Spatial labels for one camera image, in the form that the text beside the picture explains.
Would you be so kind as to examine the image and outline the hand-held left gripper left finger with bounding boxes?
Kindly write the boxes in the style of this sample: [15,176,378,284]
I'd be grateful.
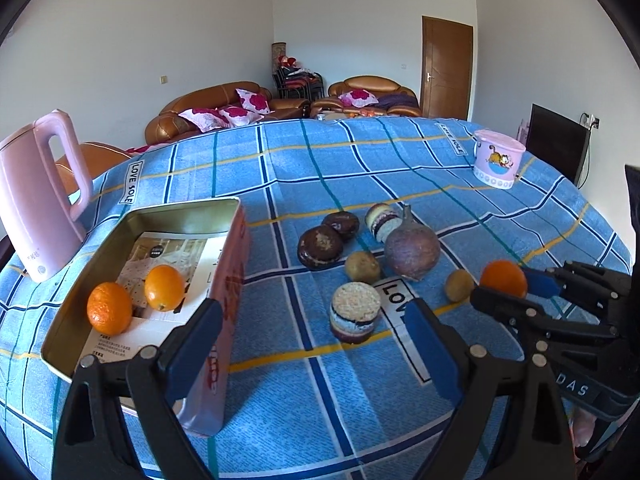
[52,297,226,480]

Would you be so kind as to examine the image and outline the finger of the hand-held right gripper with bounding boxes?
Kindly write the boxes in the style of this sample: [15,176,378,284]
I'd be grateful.
[470,285,623,361]
[524,260,633,311]

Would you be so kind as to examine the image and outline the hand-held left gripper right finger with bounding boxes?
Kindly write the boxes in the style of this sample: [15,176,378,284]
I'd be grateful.
[402,297,581,480]

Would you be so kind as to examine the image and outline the orange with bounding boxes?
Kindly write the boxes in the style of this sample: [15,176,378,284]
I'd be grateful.
[87,282,133,337]
[480,260,528,300]
[144,265,186,312]

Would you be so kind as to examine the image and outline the pink metal tin box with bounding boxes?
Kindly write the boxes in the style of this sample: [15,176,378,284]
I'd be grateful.
[41,197,251,438]

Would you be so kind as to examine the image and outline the brown kiwi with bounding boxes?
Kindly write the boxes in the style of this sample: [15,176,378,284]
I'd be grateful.
[344,251,382,283]
[445,269,475,302]

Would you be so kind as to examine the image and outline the person's right hand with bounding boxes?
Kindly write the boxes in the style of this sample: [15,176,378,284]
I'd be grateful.
[571,404,602,450]

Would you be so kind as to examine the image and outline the crumb topped layered cake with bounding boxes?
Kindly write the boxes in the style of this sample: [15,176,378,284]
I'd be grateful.
[329,282,382,345]

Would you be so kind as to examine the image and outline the purple round fruit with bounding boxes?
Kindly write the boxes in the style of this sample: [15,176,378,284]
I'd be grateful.
[384,204,442,281]

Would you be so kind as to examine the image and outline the printed paper leaflet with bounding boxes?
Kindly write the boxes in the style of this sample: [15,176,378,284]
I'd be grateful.
[90,232,228,361]

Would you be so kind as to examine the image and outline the pink cartoon bucket with lid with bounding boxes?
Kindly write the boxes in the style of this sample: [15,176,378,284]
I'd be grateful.
[472,129,527,190]

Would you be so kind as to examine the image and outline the black flat screen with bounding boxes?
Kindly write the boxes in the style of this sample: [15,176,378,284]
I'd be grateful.
[525,104,588,188]

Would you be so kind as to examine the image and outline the cream sandwich cake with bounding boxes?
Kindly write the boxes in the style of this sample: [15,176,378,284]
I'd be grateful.
[364,203,402,243]

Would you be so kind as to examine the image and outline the chocolate doughnut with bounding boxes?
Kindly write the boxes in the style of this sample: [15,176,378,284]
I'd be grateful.
[321,211,361,242]
[297,225,345,272]

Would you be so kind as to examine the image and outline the blue plaid tablecloth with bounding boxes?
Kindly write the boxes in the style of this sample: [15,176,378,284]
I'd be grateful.
[0,117,633,480]

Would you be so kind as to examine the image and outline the brown leather armchair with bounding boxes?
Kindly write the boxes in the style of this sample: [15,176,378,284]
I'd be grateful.
[55,142,133,196]

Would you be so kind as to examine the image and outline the pink electric kettle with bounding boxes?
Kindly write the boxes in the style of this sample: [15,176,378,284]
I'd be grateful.
[0,108,93,283]

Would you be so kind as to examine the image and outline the purple blanket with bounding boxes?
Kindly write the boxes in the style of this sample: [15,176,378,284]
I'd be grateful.
[375,92,421,109]

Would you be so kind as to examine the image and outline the pink floral pillow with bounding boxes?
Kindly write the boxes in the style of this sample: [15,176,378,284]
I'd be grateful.
[337,90,378,108]
[217,105,263,127]
[235,89,271,113]
[178,107,228,133]

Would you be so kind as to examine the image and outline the brown wooden door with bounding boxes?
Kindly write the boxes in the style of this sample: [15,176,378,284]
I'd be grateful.
[420,16,474,122]

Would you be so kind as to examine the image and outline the coffee table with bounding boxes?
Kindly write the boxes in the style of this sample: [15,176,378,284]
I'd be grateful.
[312,109,381,122]

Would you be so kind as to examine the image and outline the long brown leather sofa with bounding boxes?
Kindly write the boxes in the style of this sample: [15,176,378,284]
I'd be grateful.
[145,81,311,146]

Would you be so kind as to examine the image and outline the short brown leather sofa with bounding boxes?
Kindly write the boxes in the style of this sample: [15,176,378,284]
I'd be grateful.
[311,76,423,120]

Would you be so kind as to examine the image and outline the stacked black chairs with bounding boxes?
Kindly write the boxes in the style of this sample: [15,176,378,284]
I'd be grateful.
[272,67,326,103]

